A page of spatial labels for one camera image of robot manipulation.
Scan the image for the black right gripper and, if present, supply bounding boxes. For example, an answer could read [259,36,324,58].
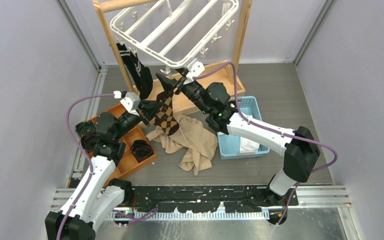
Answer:
[155,61,211,115]

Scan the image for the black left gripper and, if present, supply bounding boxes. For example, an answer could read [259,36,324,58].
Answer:
[114,99,164,140]

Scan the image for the brown argyle sock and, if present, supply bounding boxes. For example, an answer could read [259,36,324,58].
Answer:
[153,91,180,136]

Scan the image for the black white-striped sock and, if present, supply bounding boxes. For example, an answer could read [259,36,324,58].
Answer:
[116,42,142,91]
[130,52,153,100]

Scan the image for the white plastic clip hanger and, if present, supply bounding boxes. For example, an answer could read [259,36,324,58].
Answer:
[109,0,239,69]

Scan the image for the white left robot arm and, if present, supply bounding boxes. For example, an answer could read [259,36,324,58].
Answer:
[44,97,163,240]

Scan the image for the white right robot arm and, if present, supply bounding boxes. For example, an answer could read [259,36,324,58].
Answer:
[156,73,321,205]

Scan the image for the wooden hanger stand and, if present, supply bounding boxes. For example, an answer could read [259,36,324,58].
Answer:
[92,0,253,128]

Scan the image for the rolled black sock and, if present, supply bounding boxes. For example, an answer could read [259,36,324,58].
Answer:
[130,139,154,163]

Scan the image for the beige crumpled cloth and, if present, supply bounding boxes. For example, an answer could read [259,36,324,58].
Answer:
[146,115,219,176]

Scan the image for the orange compartment tray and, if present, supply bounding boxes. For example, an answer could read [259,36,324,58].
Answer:
[89,104,158,186]

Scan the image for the rolled dark green sock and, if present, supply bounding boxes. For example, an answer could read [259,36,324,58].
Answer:
[80,131,100,153]

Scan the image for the rolled dark patterned sock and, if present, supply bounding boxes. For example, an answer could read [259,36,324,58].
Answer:
[75,120,96,138]

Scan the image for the light blue plastic basket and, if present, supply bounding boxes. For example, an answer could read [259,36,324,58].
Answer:
[217,96,270,160]

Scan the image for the white black-striped sock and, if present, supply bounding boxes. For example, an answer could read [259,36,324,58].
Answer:
[239,137,260,153]

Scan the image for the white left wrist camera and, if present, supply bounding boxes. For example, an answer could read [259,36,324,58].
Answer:
[113,90,141,116]

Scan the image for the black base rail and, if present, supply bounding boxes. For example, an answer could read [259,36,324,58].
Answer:
[118,185,298,214]

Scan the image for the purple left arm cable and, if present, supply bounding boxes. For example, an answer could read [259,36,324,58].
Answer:
[56,93,160,240]

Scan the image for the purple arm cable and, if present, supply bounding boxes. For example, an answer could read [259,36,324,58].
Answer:
[56,93,160,240]
[193,61,339,226]

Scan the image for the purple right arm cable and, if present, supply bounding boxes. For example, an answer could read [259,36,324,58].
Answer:
[193,61,339,226]

